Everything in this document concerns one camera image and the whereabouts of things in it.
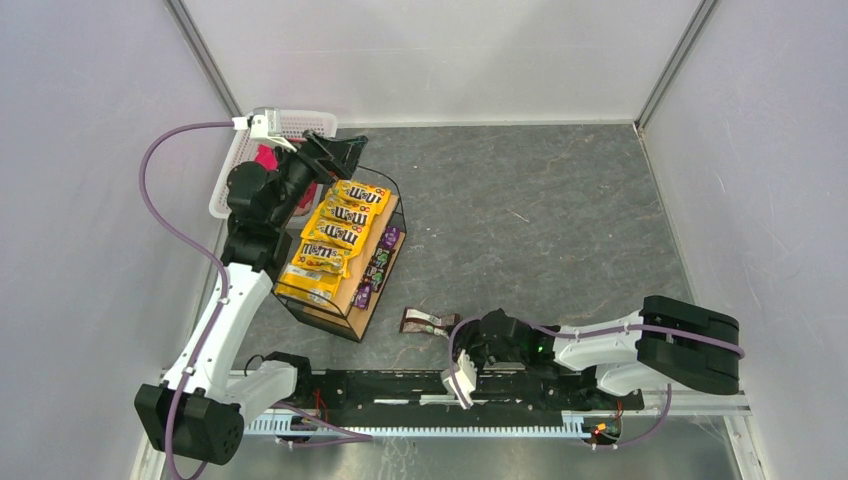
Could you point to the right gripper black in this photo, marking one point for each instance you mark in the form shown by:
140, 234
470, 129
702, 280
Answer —
473, 337

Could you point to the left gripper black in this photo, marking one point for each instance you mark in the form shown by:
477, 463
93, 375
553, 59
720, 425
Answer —
324, 157

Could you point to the yellow candy bag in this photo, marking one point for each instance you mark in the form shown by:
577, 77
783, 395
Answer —
316, 287
358, 216
346, 236
374, 197
322, 257

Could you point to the brown candy bag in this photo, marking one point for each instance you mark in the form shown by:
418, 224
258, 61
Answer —
416, 321

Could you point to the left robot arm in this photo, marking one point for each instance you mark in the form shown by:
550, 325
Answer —
195, 412

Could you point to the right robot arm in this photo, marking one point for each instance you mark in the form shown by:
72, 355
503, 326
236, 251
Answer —
664, 341

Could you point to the yellow candy bag on shelf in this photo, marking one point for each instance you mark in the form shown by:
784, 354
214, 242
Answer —
374, 197

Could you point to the small purple candy bag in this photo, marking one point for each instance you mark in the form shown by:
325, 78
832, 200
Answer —
390, 237

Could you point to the white plastic basket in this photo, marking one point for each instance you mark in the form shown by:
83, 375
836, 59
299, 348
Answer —
243, 149

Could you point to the pink cloth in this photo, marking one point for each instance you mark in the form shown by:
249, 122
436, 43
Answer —
266, 157

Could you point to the left corner aluminium profile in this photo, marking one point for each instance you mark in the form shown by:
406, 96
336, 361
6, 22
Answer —
203, 55

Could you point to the corner aluminium profile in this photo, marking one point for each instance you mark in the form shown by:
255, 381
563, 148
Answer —
693, 30
203, 55

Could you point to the right corner aluminium profile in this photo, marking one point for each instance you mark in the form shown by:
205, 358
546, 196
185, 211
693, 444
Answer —
693, 30

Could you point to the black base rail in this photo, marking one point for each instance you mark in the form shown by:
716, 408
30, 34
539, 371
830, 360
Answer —
418, 398

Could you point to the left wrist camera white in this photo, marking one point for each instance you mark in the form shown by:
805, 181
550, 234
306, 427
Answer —
264, 126

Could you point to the wooden wire shelf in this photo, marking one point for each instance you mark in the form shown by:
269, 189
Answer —
340, 317

